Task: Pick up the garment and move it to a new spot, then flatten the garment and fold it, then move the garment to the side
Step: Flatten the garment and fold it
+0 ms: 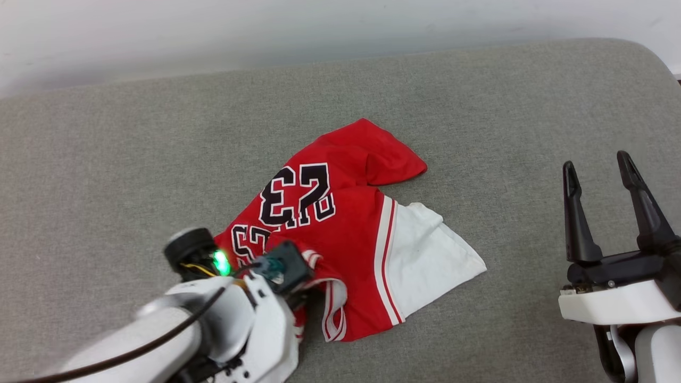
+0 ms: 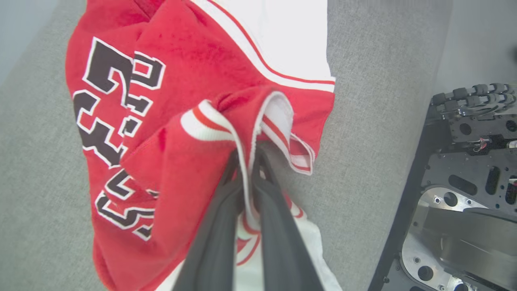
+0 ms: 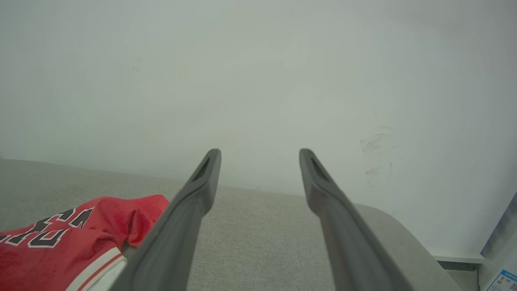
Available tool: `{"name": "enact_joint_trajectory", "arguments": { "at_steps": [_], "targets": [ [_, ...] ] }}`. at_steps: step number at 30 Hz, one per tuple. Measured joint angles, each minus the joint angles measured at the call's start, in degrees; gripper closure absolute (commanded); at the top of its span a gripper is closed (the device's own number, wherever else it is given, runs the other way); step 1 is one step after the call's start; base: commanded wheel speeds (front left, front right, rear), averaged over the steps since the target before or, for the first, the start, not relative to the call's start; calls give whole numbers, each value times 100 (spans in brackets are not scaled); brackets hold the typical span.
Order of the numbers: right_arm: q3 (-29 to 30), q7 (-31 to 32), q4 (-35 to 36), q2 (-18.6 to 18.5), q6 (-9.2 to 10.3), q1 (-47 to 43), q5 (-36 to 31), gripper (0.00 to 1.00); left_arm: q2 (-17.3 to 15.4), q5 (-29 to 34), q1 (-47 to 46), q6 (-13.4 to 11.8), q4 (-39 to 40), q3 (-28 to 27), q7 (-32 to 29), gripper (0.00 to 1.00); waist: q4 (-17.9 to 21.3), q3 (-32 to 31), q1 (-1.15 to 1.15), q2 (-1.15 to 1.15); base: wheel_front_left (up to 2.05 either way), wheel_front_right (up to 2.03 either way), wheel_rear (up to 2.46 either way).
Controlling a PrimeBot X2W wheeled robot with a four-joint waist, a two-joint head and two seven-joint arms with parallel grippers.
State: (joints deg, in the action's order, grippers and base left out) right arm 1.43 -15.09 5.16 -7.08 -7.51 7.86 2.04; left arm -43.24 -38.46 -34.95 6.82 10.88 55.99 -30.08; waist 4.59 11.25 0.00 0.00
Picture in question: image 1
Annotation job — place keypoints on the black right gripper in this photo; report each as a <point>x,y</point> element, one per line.
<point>628,268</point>

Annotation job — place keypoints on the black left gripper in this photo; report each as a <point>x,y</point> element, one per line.
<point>189,250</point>

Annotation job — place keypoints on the red white basketball jersey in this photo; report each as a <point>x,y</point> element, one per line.
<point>351,223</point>

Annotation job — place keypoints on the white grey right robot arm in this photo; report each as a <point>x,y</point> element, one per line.
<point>657,354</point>

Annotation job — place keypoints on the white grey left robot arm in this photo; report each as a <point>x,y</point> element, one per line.
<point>159,335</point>

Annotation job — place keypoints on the grey fabric sofa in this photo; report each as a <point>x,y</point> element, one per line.
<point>159,149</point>

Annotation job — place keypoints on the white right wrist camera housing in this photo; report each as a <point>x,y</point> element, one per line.
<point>617,303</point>

